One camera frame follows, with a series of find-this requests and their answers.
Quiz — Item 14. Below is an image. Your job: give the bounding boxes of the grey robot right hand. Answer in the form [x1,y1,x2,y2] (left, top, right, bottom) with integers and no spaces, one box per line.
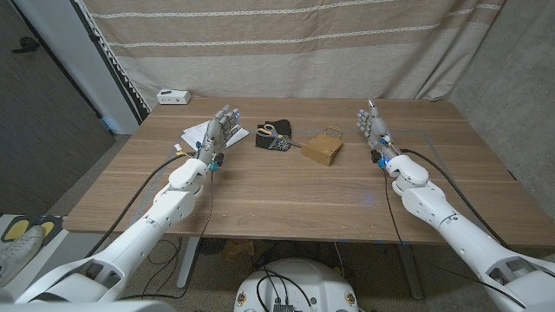
[356,98,402,162]

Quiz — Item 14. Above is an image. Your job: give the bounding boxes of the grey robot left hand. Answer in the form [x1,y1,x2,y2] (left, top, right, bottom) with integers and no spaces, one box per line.
[194,103,243,165]

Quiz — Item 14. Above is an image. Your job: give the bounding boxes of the grey orange handled scissors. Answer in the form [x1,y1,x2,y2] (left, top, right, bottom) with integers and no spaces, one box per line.
[256,123,303,148]

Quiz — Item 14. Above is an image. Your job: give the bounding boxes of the black patterned bandana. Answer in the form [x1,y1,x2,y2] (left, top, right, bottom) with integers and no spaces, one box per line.
[254,119,293,153]

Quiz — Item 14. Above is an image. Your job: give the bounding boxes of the brown paper bag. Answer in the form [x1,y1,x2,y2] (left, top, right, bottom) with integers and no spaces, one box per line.
[300,126,344,167]

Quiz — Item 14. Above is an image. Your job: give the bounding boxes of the white paper sheets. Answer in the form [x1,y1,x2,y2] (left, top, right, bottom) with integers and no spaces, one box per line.
[180,120,251,152]

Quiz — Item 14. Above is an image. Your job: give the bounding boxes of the white power strip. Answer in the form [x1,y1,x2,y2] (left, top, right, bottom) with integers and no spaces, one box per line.
[156,88,193,106]

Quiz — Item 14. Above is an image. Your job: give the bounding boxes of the beige striped curtain backdrop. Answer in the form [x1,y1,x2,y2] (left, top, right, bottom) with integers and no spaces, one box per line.
[80,0,506,109]

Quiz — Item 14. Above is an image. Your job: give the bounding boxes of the black round floor object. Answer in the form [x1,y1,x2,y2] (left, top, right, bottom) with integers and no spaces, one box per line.
[197,237,226,257]

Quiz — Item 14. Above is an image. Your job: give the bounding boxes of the brown cardboard scrap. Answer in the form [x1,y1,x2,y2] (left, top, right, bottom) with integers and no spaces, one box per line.
[223,240,256,263]

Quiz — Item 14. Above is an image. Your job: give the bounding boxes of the white table leg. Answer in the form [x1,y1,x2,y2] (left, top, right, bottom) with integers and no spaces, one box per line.
[176,236,201,289]

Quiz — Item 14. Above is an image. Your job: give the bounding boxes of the grey table leg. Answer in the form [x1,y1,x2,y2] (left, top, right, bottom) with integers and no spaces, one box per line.
[396,243,424,301]

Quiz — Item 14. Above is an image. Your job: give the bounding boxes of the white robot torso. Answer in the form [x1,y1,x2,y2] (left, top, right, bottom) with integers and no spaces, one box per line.
[233,258,360,312]

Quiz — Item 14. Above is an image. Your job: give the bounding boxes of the white sneaker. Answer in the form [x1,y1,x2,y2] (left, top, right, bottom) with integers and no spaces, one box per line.
[0,224,45,288]

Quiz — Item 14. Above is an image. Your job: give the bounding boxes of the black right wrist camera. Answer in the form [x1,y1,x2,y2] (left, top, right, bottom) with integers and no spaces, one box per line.
[370,149,389,170]

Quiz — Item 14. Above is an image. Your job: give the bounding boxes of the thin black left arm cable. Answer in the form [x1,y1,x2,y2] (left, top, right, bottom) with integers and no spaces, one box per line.
[116,168,216,301]

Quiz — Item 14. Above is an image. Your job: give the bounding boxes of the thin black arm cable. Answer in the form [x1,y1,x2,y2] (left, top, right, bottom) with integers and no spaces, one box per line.
[116,168,216,301]
[382,166,528,309]

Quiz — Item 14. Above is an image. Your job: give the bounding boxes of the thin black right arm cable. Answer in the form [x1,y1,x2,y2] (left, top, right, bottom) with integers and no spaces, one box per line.
[382,166,528,309]

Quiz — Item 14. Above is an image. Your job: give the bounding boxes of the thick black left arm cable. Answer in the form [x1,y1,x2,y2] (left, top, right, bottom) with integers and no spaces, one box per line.
[84,152,196,259]

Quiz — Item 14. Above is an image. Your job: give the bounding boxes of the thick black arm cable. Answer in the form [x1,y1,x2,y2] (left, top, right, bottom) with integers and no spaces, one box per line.
[84,152,196,259]
[399,148,507,249]

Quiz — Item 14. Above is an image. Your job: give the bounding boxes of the black backdrop frame bar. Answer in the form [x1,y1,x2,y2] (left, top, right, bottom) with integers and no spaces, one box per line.
[71,0,151,125]

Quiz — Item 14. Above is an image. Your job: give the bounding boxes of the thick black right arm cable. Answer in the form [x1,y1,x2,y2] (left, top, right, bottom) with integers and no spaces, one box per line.
[399,148,507,249]

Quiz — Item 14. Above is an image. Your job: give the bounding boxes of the black torso cable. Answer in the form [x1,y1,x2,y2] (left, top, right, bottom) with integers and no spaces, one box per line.
[255,268,313,309]

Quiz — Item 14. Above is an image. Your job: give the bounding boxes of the black door handle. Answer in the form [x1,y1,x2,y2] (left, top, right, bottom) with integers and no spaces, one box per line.
[11,36,41,55]

